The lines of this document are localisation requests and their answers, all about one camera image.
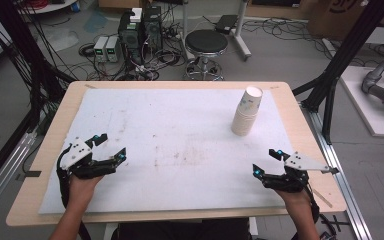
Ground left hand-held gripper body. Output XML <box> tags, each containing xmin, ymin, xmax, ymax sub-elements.
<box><xmin>57</xmin><ymin>136</ymin><xmax>118</xmax><ymax>180</ymax></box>

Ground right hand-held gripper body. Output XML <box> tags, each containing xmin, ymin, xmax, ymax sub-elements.
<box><xmin>261</xmin><ymin>151</ymin><xmax>328</xmax><ymax>194</ymax></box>

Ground stack of white cups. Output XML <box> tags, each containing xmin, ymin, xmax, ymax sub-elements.
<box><xmin>230</xmin><ymin>108</ymin><xmax>260</xmax><ymax>137</ymax></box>

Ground person's left hand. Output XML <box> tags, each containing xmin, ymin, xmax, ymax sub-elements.
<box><xmin>67</xmin><ymin>174</ymin><xmax>105</xmax><ymax>209</ymax></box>

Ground person's right hand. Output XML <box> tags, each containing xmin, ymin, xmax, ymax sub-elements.
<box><xmin>273</xmin><ymin>185</ymin><xmax>315</xmax><ymax>215</ymax></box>

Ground thin wooden stick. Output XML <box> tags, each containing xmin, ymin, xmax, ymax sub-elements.
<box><xmin>311</xmin><ymin>188</ymin><xmax>334</xmax><ymax>209</ymax></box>

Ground white table mat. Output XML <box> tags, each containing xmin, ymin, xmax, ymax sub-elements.
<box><xmin>38</xmin><ymin>87</ymin><xmax>296</xmax><ymax>215</ymax></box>

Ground white platform board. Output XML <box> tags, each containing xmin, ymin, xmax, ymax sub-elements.
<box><xmin>339</xmin><ymin>65</ymin><xmax>384</xmax><ymax>138</ymax></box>

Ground grey power supply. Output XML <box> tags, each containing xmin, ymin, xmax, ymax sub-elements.
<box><xmin>105</xmin><ymin>35</ymin><xmax>121</xmax><ymax>63</ymax></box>
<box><xmin>93</xmin><ymin>35</ymin><xmax>109</xmax><ymax>63</ymax></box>

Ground person's dark clothing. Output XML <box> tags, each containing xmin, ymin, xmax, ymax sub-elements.
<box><xmin>111</xmin><ymin>218</ymin><xmax>258</xmax><ymax>240</ymax></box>

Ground black computer tower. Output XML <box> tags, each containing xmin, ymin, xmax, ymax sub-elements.
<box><xmin>117</xmin><ymin>9</ymin><xmax>144</xmax><ymax>66</ymax></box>
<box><xmin>142</xmin><ymin>5</ymin><xmax>164</xmax><ymax>54</ymax></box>

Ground white stand leg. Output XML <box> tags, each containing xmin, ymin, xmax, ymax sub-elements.
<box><xmin>180</xmin><ymin>0</ymin><xmax>194</xmax><ymax>63</ymax></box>
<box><xmin>233</xmin><ymin>0</ymin><xmax>253</xmax><ymax>62</ymax></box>

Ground white box on tower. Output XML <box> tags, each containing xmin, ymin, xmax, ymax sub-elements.
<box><xmin>129</xmin><ymin>7</ymin><xmax>143</xmax><ymax>24</ymax></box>

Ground black round stool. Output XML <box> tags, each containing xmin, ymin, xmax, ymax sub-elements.
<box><xmin>183</xmin><ymin>29</ymin><xmax>230</xmax><ymax>82</ymax></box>

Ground white round table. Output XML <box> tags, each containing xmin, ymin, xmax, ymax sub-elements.
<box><xmin>16</xmin><ymin>0</ymin><xmax>78</xmax><ymax>15</ymax></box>

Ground black flat device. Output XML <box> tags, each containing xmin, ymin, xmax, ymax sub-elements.
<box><xmin>214</xmin><ymin>14</ymin><xmax>239</xmax><ymax>35</ymax></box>

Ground cardboard box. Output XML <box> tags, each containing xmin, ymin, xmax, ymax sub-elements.
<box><xmin>308</xmin><ymin>0</ymin><xmax>384</xmax><ymax>42</ymax></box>

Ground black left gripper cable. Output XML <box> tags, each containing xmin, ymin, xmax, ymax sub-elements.
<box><xmin>55</xmin><ymin>143</ymin><xmax>93</xmax><ymax>240</ymax></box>

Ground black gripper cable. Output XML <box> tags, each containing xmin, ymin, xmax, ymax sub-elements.
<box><xmin>291</xmin><ymin>181</ymin><xmax>322</xmax><ymax>240</ymax></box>
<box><xmin>55</xmin><ymin>143</ymin><xmax>93</xmax><ymax>240</ymax></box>

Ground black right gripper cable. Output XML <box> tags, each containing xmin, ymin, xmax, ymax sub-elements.
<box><xmin>291</xmin><ymin>181</ymin><xmax>322</xmax><ymax>240</ymax></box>

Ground aluminium rail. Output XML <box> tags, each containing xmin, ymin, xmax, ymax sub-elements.
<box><xmin>301</xmin><ymin>103</ymin><xmax>374</xmax><ymax>240</ymax></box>
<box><xmin>0</xmin><ymin>131</ymin><xmax>38</xmax><ymax>223</ymax></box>

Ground tangle of floor cables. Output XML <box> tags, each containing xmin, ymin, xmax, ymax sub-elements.
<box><xmin>78</xmin><ymin>41</ymin><xmax>188</xmax><ymax>82</ymax></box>

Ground black floor cables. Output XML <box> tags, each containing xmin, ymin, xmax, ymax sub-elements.
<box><xmin>243</xmin><ymin>18</ymin><xmax>334</xmax><ymax>58</ymax></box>

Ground black metal frame with cables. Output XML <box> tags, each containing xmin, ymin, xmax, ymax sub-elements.
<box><xmin>0</xmin><ymin>0</ymin><xmax>76</xmax><ymax>134</ymax></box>

